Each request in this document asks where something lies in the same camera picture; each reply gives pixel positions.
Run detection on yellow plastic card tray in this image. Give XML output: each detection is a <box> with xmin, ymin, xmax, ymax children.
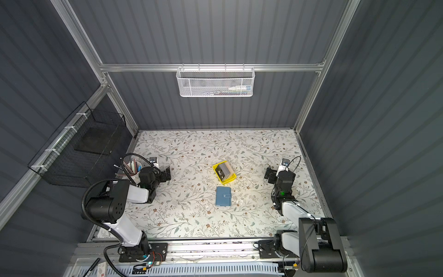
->
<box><xmin>212</xmin><ymin>160</ymin><xmax>236</xmax><ymax>185</ymax></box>

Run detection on blue leather card holder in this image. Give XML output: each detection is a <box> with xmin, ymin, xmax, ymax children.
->
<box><xmin>215</xmin><ymin>186</ymin><xmax>232</xmax><ymax>207</ymax></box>

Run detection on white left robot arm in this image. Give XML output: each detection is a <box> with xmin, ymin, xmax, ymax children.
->
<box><xmin>81</xmin><ymin>167</ymin><xmax>171</xmax><ymax>252</ymax></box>

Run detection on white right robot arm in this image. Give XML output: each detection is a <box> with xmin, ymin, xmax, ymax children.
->
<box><xmin>258</xmin><ymin>165</ymin><xmax>348</xmax><ymax>273</ymax></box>

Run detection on white pen cup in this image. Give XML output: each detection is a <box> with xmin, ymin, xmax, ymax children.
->
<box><xmin>121</xmin><ymin>159</ymin><xmax>143</xmax><ymax>177</ymax></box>

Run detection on pens in cup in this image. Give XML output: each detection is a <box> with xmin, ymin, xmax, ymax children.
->
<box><xmin>113</xmin><ymin>158</ymin><xmax>142</xmax><ymax>177</ymax></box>

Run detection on white tube in basket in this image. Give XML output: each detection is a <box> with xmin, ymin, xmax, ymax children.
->
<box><xmin>213</xmin><ymin>85</ymin><xmax>253</xmax><ymax>95</ymax></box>

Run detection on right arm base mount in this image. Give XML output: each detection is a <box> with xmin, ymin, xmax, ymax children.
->
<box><xmin>253</xmin><ymin>240</ymin><xmax>298</xmax><ymax>259</ymax></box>

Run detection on black wire mesh basket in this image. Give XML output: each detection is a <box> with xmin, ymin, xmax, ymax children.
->
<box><xmin>28</xmin><ymin>102</ymin><xmax>127</xmax><ymax>188</ymax></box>

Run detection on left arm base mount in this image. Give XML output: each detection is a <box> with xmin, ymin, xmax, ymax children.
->
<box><xmin>118</xmin><ymin>243</ymin><xmax>168</xmax><ymax>263</ymax></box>

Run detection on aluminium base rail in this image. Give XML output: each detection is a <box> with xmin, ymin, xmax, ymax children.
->
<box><xmin>74</xmin><ymin>237</ymin><xmax>352</xmax><ymax>264</ymax></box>

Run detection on black corrugated cable hose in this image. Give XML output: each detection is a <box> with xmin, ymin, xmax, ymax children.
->
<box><xmin>80</xmin><ymin>152</ymin><xmax>155</xmax><ymax>277</ymax></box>

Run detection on white wire mesh basket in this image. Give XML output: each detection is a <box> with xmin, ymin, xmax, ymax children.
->
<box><xmin>176</xmin><ymin>66</ymin><xmax>256</xmax><ymax>98</ymax></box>

